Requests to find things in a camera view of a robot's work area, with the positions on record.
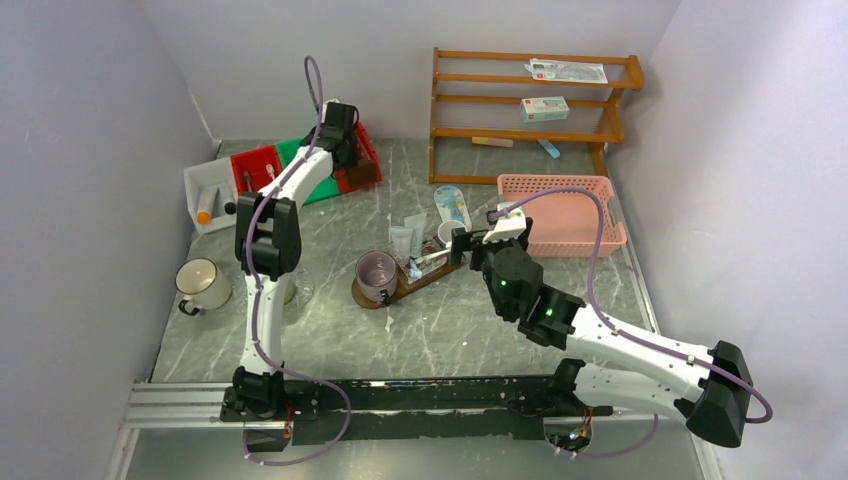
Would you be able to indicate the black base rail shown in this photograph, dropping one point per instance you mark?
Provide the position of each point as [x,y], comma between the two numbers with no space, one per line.
[306,413]

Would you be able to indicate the plastic packet on top shelf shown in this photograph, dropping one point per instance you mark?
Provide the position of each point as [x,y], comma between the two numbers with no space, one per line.
[566,71]

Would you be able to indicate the pale green mug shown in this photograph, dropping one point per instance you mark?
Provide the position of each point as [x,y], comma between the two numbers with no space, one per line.
[289,288]

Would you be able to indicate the toothpaste tube orange cap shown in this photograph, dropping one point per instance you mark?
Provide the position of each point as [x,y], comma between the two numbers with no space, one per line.
[205,204]

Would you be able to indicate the white enamel mug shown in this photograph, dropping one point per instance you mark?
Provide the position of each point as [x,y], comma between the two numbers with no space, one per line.
[202,285]

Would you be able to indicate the purple mug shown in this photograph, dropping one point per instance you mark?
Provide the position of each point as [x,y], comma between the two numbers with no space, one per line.
[376,276]

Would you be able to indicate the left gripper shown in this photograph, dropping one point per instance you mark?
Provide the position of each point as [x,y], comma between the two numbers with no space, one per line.
[357,156]

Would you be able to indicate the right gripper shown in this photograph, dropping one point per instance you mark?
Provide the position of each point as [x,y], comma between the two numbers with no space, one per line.
[461,243]

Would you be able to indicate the pink plastic basket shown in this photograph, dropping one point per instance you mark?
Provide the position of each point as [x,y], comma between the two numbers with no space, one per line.
[565,224]

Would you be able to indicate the grey-blue mug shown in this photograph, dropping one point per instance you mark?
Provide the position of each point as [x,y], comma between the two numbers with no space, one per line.
[446,229]

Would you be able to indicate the wooden shelf rack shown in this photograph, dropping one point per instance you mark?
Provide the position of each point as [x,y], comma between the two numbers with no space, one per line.
[479,94]

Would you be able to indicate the grey toothbrush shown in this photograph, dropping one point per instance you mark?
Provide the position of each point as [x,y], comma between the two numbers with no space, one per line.
[247,181]

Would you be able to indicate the brown wooden block holder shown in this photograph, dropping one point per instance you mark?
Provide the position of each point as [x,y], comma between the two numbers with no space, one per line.
[360,175]

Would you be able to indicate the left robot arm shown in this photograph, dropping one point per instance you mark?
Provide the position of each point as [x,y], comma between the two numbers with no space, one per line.
[268,246]

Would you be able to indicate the red bin with toothbrushes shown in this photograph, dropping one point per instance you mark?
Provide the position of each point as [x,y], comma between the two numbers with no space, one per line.
[254,162]

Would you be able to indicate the yellow pink marker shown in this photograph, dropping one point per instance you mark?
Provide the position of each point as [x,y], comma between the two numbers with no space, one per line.
[494,142]

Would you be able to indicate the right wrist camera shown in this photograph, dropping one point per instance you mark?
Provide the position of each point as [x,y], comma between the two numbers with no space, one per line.
[508,223]

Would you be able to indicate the small white box on shelf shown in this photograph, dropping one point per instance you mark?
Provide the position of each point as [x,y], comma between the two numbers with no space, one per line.
[539,109]

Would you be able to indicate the white plastic bin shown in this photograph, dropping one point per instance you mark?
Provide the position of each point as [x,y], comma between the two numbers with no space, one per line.
[218,173]

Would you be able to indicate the green plastic bin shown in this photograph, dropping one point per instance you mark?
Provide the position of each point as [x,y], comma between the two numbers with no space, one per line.
[327,188]

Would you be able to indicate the white toothbrush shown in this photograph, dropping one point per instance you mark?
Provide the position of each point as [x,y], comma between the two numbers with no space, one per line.
[433,255]

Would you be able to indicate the oval dark wooden tray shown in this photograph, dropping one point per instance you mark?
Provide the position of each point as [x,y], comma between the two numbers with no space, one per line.
[403,287]

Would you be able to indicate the red bin with holder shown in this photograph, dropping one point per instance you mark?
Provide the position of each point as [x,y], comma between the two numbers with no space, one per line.
[366,150]

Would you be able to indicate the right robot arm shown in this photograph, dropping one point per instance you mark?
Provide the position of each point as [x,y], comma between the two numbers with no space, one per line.
[713,387]

